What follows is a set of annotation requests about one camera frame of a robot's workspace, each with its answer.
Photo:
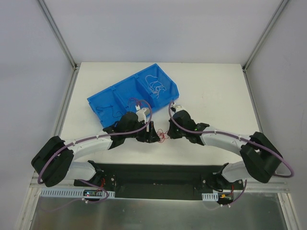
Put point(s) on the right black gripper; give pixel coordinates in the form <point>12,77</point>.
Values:
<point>173,131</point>

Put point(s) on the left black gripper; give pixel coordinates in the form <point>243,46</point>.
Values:
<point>148,132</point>

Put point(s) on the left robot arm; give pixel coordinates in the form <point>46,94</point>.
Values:
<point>58,159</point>

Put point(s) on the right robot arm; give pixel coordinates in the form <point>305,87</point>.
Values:
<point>260,159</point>

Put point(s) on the blue plastic divided bin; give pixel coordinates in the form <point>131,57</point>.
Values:
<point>151,84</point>

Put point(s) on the silver metal sheet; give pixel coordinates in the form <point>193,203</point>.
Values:
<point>253,211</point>

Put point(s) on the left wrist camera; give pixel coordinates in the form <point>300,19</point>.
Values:
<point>143,113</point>

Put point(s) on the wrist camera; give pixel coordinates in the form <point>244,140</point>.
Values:
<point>176,107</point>
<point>143,113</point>

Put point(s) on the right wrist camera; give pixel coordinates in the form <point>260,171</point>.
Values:
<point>176,107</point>

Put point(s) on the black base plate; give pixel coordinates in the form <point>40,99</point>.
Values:
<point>144,181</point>

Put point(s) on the right white cable duct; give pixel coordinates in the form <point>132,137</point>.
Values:
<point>210,197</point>

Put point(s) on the white cable duct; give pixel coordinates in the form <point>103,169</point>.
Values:
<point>210,197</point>
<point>76,193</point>

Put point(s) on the left white cable duct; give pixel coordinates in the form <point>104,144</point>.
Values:
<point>76,193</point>

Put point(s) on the right aluminium frame post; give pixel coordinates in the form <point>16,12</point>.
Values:
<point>266,32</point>

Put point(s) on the aluminium frame post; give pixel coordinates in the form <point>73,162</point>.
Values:
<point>266,32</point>
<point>56,32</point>

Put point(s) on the left aluminium frame post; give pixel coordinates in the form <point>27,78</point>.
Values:
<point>56,32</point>

